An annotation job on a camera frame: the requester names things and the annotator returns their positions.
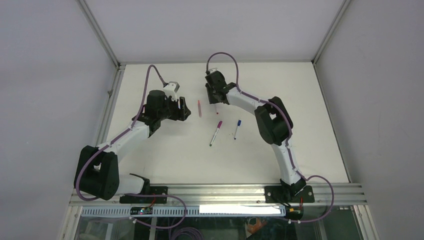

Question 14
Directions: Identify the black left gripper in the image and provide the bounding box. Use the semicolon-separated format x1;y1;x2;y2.
158;94;190;121

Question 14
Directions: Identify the pink highlighter pen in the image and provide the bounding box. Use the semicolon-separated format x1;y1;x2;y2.
197;100;202;118

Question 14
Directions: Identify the white pen green end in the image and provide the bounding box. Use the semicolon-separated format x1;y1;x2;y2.
209;127;220;147

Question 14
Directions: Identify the white pen blue end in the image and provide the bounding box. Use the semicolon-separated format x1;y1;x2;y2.
233;125;240;140

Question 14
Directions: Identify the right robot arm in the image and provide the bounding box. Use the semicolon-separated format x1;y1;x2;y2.
205;70;306;203

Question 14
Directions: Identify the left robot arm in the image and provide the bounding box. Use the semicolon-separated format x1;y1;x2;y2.
74;90;191;203

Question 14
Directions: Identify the orange object under table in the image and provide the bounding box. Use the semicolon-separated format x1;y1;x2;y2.
245;218;264;235

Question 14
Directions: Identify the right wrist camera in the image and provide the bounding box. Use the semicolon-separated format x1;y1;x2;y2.
205;67;218;75

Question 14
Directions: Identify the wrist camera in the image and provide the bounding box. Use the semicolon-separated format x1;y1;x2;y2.
162;81;180;102
205;67;218;75

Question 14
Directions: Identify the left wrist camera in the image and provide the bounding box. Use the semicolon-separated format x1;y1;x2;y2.
162;81;180;102

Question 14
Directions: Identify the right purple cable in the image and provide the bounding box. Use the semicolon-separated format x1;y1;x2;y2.
205;51;335;224

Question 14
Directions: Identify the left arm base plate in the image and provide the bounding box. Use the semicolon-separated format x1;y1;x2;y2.
119;185;169;205

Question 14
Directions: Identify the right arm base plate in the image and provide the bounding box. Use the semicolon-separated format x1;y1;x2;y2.
264;185;315;204

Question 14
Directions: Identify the white slotted cable duct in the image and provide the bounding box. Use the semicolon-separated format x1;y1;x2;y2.
81;204;286;218

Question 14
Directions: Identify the aluminium front rail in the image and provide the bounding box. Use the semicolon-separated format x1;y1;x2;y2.
67;183;368;208

